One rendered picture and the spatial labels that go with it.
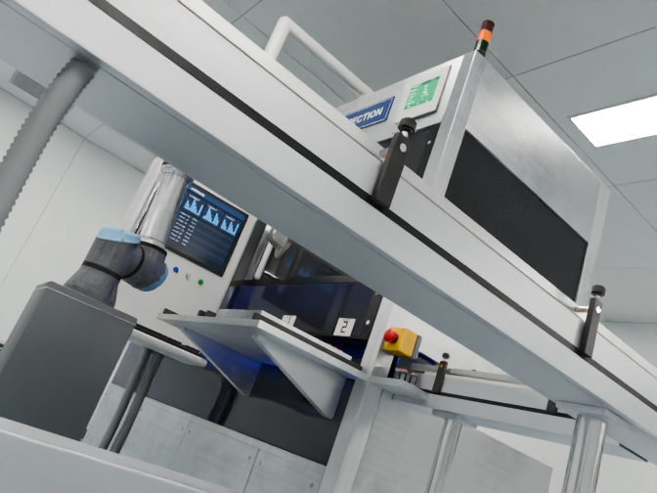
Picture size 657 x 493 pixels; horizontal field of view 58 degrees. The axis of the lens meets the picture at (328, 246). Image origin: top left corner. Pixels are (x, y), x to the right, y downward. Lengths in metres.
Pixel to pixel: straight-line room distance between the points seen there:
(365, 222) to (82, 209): 6.58
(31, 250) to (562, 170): 5.64
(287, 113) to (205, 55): 0.10
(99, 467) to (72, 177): 6.69
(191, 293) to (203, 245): 0.21
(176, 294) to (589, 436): 1.80
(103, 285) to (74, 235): 5.35
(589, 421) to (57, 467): 0.85
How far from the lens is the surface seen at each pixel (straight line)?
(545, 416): 1.51
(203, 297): 2.56
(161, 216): 1.95
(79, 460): 0.55
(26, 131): 0.53
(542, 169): 2.48
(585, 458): 1.11
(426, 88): 2.32
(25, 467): 0.54
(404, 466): 1.90
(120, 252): 1.79
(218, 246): 2.60
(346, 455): 1.74
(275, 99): 0.61
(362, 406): 1.75
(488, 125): 2.24
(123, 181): 7.34
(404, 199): 0.70
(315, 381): 1.76
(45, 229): 7.05
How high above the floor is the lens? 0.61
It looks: 19 degrees up
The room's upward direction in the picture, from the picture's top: 21 degrees clockwise
